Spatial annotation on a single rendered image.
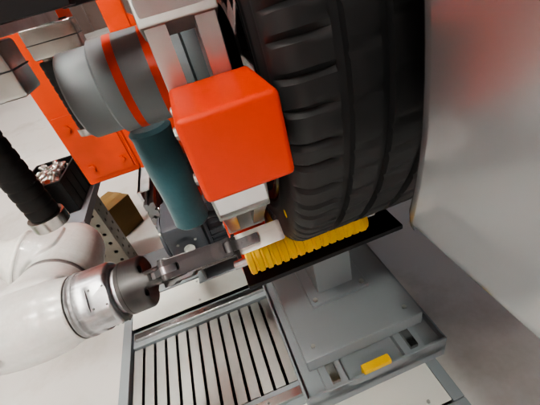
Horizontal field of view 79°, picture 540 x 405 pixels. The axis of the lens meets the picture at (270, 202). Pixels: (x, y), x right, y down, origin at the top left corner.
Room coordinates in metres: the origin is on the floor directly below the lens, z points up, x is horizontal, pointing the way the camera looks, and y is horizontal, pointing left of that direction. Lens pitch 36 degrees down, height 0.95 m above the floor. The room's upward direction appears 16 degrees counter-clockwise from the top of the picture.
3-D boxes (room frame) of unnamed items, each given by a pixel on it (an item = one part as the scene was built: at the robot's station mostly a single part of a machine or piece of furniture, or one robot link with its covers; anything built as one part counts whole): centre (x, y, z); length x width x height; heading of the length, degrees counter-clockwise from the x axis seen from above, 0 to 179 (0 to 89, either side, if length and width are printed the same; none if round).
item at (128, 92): (0.56, 0.14, 0.85); 0.21 x 0.14 x 0.14; 98
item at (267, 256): (0.47, -0.05, 0.51); 0.29 x 0.06 x 0.06; 98
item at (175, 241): (0.87, 0.15, 0.26); 0.42 x 0.18 x 0.35; 98
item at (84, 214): (1.07, 0.68, 0.44); 0.43 x 0.17 x 0.03; 8
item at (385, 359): (0.59, -0.10, 0.13); 0.50 x 0.36 x 0.10; 8
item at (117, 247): (1.10, 0.68, 0.21); 0.10 x 0.10 x 0.42; 8
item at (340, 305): (0.59, -0.10, 0.32); 0.40 x 0.30 x 0.28; 8
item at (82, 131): (0.71, 0.32, 0.83); 0.04 x 0.04 x 0.16
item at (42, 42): (0.71, 0.30, 0.93); 0.09 x 0.05 x 0.05; 98
